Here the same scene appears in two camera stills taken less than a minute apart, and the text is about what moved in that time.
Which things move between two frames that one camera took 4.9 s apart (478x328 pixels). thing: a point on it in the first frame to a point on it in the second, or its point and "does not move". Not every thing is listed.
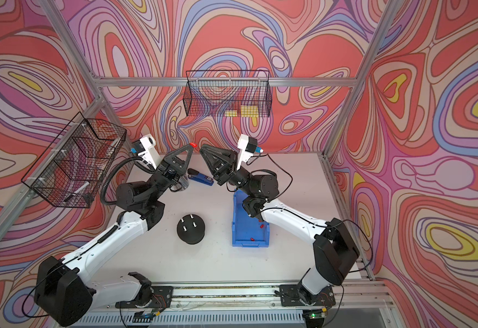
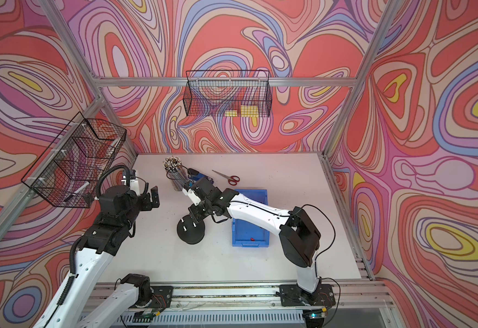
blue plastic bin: x=247 y=231 does not move
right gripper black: x=225 y=166 to x=194 y=212
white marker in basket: x=76 y=191 does not move
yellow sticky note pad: x=249 y=111 does not move
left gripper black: x=168 y=171 to x=147 y=205
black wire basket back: x=228 y=93 does not move
